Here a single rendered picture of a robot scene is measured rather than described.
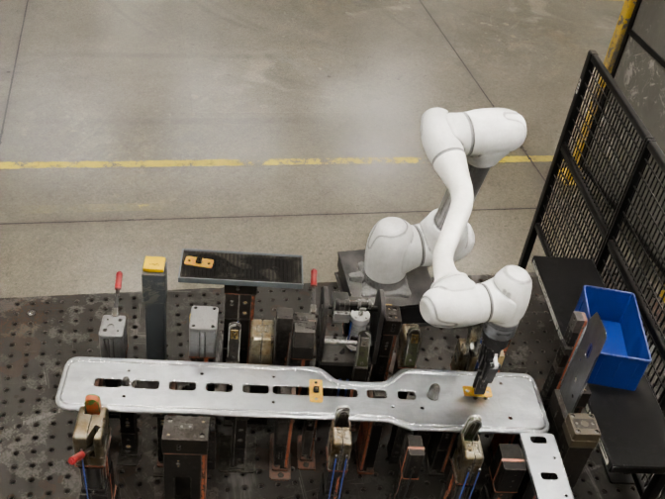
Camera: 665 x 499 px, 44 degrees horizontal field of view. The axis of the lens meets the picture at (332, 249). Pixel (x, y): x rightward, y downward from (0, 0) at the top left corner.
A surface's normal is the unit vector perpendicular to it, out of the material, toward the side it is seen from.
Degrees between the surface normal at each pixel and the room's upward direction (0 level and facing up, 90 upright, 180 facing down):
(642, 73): 89
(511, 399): 0
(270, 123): 0
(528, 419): 0
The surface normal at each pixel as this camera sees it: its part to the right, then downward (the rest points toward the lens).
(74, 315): 0.11, -0.78
